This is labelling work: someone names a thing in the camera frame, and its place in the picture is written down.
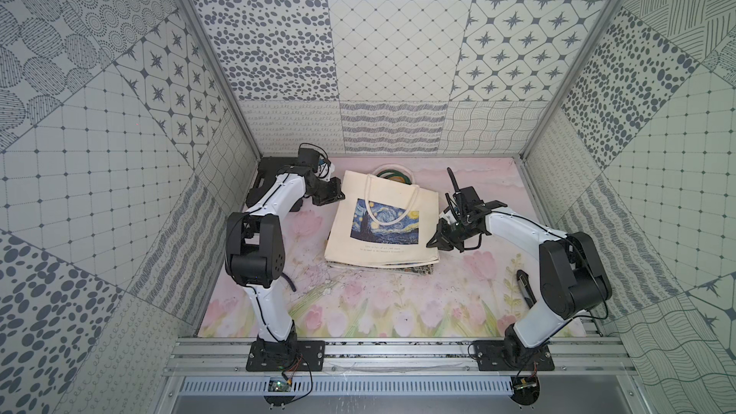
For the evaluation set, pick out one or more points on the right round circuit board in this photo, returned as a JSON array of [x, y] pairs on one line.
[[525, 390]]

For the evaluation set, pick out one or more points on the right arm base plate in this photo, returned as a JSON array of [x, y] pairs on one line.
[[497, 355]]

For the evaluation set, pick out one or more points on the floral tulip table mat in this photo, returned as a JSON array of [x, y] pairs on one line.
[[468, 294]]

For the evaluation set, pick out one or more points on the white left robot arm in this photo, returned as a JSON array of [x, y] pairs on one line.
[[254, 245]]

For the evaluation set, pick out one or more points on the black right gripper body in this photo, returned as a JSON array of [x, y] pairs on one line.
[[453, 235]]

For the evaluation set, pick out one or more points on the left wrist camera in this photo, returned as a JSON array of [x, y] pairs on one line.
[[315, 159]]

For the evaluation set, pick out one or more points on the blue-handled pliers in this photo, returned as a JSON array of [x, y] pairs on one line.
[[291, 284]]

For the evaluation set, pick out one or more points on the black plastic tool case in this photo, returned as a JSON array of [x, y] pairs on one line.
[[267, 170]]

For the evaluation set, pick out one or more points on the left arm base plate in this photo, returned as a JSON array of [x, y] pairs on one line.
[[299, 356]]

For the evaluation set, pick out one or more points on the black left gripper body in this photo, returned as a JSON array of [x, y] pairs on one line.
[[327, 192]]

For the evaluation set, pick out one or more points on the starry night canvas bag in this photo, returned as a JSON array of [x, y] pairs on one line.
[[385, 224]]

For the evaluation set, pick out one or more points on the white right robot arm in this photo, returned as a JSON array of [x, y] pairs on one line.
[[572, 276]]

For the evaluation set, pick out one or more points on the aluminium mounting rail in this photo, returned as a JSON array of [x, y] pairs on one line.
[[575, 356]]

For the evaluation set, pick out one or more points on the left green circuit board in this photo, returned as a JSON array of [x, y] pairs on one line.
[[279, 393]]

